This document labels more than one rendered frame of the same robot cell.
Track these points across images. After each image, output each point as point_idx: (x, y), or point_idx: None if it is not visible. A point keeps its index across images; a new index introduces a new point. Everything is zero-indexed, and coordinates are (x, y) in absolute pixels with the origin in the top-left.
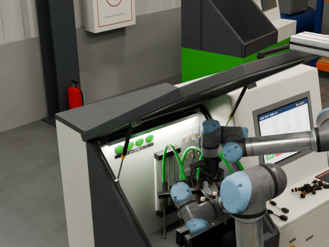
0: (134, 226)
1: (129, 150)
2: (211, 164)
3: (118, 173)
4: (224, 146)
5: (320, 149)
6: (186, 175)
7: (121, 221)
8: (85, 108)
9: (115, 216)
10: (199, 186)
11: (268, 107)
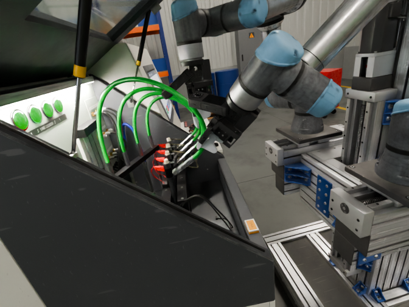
0: (166, 208)
1: (39, 125)
2: (203, 68)
3: (74, 133)
4: (244, 2)
5: (304, 0)
6: (112, 156)
7: (128, 223)
8: None
9: (104, 228)
10: (142, 153)
11: (146, 67)
